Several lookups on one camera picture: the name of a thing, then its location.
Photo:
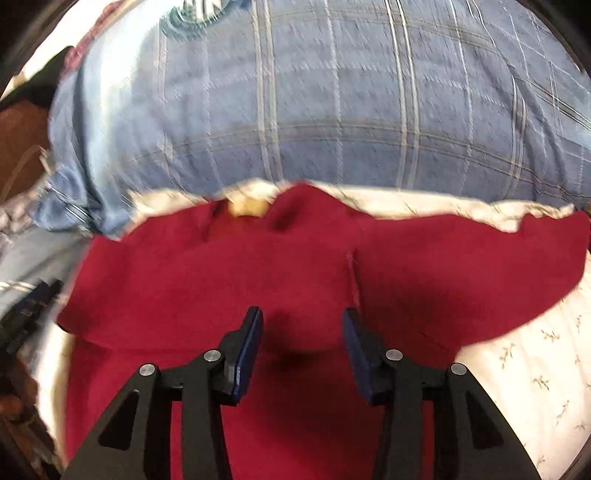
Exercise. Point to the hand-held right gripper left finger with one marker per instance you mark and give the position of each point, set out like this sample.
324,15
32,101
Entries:
245,350

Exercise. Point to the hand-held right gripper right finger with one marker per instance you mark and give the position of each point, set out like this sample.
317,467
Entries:
356,355

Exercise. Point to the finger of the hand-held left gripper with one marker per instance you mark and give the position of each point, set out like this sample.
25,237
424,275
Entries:
28,310

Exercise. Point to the red knit garment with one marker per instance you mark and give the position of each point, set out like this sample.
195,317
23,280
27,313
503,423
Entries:
184,277

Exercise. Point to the grey striped cloth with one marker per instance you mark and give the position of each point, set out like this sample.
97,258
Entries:
41,258

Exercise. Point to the brown wooden furniture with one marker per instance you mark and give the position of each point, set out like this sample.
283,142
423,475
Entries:
21,147

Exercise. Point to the cream leaf-print pillow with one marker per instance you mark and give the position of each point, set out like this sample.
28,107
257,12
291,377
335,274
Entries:
531,369

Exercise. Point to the blue plaid pillow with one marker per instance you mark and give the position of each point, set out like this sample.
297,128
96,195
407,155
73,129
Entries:
323,115

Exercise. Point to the teal printed cloth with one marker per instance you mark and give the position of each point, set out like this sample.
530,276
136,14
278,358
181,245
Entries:
207,18

